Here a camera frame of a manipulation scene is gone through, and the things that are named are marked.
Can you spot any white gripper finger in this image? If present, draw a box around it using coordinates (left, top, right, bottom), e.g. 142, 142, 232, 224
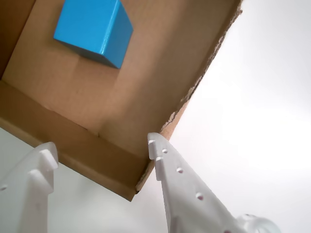
147, 132, 243, 233
0, 142, 60, 233

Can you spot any blue cube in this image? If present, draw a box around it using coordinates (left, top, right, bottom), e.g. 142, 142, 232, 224
53, 0, 134, 70

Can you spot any brown cardboard box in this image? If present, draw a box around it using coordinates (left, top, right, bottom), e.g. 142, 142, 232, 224
0, 0, 244, 202

